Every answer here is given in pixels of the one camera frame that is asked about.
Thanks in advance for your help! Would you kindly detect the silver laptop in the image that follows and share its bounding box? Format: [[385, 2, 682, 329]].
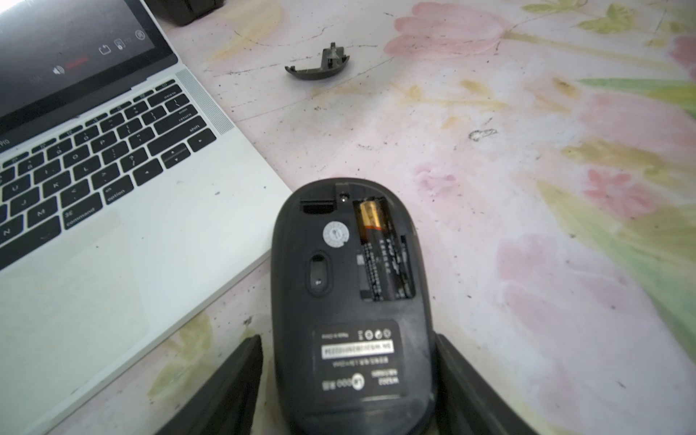
[[1, 1, 290, 434]]

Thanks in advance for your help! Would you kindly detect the black wireless mouse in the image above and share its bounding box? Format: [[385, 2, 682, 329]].
[[271, 178, 438, 434]]

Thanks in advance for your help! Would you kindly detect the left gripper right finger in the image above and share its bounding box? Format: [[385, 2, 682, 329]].
[[436, 333, 538, 435]]

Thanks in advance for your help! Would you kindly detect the black mouse battery cover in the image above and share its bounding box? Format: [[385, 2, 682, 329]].
[[285, 43, 350, 81]]

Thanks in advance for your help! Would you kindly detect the black plastic tool case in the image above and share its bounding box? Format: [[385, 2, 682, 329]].
[[145, 0, 225, 26]]

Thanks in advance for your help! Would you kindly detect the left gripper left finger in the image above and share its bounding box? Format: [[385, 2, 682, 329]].
[[159, 335, 264, 435]]

